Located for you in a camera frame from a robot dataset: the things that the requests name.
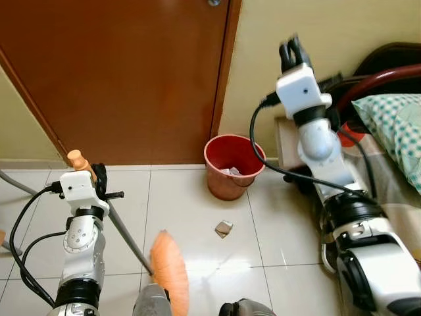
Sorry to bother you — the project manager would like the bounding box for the grey robot leg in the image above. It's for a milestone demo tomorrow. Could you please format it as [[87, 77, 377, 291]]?
[[218, 298, 278, 316], [132, 283, 174, 316]]

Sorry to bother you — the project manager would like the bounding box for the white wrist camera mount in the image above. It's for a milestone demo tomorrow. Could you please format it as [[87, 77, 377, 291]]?
[[59, 170, 110, 215], [276, 63, 334, 120]]

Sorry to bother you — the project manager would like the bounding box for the grey right robot leg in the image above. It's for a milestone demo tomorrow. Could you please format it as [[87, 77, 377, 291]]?
[[218, 298, 278, 316]]

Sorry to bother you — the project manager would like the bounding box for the green checked pillow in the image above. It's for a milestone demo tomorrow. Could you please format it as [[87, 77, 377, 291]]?
[[351, 93, 421, 194]]

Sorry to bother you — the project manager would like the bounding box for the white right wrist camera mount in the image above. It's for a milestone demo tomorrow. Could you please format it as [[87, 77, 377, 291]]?
[[276, 63, 334, 120]]

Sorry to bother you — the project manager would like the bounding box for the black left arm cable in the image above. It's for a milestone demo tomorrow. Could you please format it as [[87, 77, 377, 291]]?
[[9, 186, 66, 309]]

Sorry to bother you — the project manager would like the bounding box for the grey left robot leg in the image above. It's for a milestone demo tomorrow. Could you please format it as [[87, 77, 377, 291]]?
[[132, 283, 174, 316]]

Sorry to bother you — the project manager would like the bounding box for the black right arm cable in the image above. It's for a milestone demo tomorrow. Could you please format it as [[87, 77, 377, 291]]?
[[249, 94, 379, 205]]

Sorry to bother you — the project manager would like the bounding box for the red plastic bucket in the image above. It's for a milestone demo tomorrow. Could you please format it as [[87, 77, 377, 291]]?
[[204, 134, 267, 201]]

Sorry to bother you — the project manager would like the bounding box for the patterned grey bed sheet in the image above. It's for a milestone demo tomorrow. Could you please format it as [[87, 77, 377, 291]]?
[[342, 130, 421, 264]]

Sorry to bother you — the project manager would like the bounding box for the grey metal pole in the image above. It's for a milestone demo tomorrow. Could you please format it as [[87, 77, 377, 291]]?
[[0, 169, 40, 198]]

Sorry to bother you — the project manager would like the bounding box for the orange broom with grey handle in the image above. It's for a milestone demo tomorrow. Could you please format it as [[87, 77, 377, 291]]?
[[67, 149, 191, 316]]

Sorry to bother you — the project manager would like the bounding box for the beige wooden board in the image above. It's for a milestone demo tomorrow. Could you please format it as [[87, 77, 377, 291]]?
[[274, 117, 305, 170]]

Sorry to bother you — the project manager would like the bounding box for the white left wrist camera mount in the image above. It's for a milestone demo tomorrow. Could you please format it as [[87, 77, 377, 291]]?
[[59, 170, 110, 215]]

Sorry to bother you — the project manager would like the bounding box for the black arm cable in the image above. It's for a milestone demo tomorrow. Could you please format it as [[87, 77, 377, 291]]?
[[9, 186, 66, 309], [249, 94, 379, 205]]

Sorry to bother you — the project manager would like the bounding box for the dark brown bed headboard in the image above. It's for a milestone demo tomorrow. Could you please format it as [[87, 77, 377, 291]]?
[[329, 42, 421, 134]]

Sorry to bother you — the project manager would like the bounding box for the crumpled paper scrap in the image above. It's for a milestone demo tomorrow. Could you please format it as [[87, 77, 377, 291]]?
[[215, 221, 234, 239]]

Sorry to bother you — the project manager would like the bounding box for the brown wooden door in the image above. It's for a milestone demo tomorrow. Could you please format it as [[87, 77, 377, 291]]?
[[0, 0, 242, 166]]

